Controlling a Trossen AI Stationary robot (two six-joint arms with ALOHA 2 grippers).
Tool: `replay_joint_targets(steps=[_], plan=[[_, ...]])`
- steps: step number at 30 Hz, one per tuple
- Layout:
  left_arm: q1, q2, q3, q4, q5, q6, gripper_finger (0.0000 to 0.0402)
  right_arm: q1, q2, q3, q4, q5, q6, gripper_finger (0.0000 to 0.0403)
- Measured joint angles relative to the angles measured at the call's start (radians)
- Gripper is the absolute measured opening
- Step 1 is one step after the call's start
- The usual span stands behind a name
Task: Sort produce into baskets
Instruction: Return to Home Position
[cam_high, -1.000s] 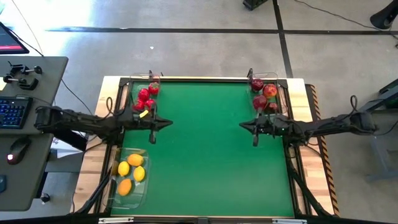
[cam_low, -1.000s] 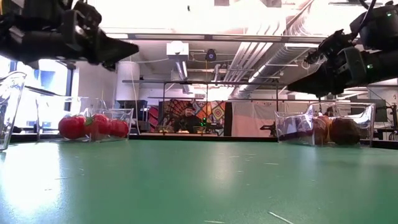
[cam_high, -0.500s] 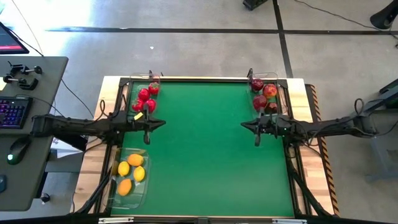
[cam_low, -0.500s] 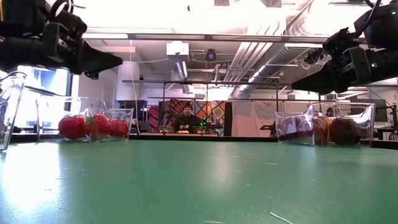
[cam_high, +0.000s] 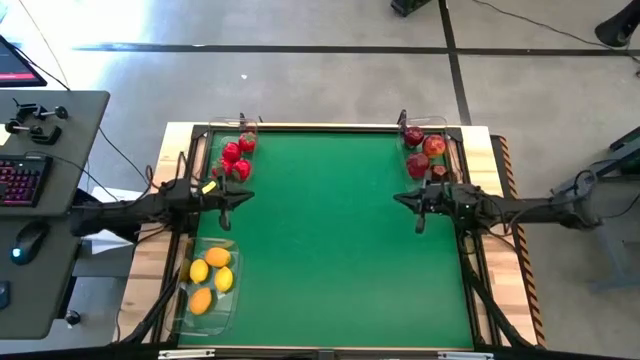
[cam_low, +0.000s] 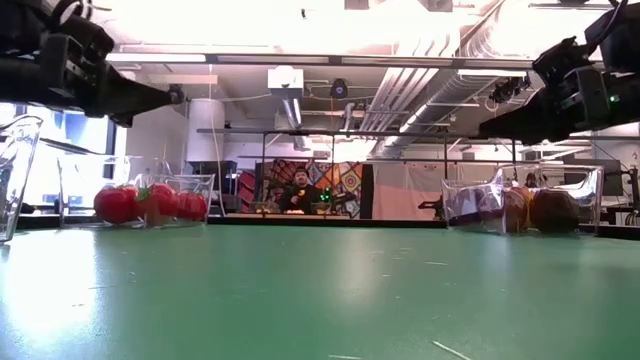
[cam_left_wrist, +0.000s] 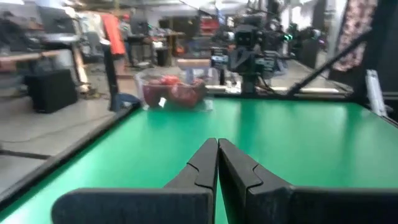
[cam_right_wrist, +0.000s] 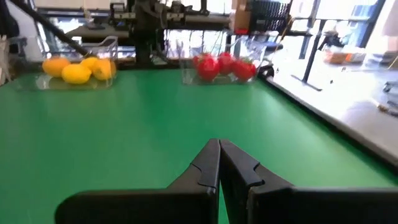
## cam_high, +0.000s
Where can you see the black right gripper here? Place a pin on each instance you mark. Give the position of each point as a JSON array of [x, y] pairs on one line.
[[434, 200]]

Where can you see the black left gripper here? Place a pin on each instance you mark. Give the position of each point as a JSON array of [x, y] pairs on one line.
[[217, 197]]

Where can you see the red strawberry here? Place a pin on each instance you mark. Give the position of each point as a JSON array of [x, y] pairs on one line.
[[247, 142]]

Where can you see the red yellow apple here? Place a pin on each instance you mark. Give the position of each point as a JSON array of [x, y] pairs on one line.
[[434, 146]]

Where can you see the orange-tinted yellow lemon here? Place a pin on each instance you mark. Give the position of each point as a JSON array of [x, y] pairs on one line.
[[217, 257]]

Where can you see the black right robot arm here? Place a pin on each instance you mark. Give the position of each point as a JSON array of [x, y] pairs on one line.
[[530, 210]]

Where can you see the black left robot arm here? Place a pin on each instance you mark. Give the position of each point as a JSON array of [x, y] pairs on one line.
[[130, 210]]

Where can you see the yellow tag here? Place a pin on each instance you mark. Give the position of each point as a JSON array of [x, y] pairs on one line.
[[209, 187]]

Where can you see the clear plastic basket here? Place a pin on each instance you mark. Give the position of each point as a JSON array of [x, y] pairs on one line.
[[210, 322], [225, 135], [450, 132]]

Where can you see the green table mat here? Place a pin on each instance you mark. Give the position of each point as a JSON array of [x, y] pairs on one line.
[[325, 260]]

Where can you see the yellow black hazard strip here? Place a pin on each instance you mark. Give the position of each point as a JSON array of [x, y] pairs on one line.
[[526, 280]]

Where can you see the grey desk top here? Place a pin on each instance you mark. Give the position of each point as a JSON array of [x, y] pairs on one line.
[[80, 125], [45, 300]]

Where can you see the black floor stand base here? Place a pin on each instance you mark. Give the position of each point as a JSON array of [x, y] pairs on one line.
[[407, 6]]

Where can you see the black round knob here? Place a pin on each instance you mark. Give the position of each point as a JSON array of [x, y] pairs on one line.
[[73, 317]]

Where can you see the black clamp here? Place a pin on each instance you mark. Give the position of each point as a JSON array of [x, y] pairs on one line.
[[37, 111], [40, 134]]

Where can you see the grey metal cart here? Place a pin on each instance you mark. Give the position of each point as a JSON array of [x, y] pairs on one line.
[[617, 240]]

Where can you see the black computer mouse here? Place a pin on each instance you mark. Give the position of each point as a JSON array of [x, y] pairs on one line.
[[29, 241]]

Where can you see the backlit keyboard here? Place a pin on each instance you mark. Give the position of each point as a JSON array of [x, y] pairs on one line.
[[22, 180]]

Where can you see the computer monitor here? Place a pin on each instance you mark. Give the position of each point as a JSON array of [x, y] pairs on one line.
[[12, 65]]

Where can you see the black round floor base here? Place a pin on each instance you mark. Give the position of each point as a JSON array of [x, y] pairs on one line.
[[620, 27]]

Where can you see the black table frame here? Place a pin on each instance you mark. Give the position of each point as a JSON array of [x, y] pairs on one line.
[[199, 131]]

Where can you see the silver metal bracket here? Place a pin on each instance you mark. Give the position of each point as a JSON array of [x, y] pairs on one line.
[[185, 354], [465, 355]]

